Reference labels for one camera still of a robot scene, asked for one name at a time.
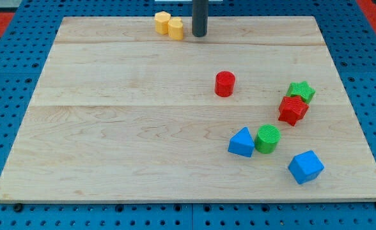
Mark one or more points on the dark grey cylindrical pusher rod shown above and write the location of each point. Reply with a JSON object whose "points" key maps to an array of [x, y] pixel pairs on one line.
{"points": [[199, 17]]}

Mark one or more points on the blue cube block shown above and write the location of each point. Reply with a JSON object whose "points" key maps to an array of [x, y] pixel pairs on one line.
{"points": [[305, 167]]}

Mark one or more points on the red cylinder block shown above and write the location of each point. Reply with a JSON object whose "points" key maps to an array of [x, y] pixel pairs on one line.
{"points": [[224, 84]]}

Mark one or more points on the green cylinder block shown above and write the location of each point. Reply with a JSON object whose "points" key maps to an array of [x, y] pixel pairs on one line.
{"points": [[267, 138]]}

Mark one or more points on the yellow hexagon block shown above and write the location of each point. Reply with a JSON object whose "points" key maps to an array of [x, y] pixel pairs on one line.
{"points": [[161, 22]]}

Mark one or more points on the yellow heart block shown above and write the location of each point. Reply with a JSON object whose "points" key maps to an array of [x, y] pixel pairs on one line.
{"points": [[176, 28]]}

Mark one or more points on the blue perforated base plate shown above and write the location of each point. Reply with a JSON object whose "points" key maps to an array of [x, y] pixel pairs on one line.
{"points": [[26, 43]]}

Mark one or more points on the blue triangle block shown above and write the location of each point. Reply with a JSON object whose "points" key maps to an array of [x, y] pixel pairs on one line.
{"points": [[242, 143]]}

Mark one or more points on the green star block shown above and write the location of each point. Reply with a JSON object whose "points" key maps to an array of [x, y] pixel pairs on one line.
{"points": [[302, 89]]}

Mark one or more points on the wooden board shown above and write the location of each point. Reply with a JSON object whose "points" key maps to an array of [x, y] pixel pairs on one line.
{"points": [[122, 114]]}

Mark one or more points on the red star block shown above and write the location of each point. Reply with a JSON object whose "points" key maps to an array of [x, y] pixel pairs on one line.
{"points": [[292, 109]]}

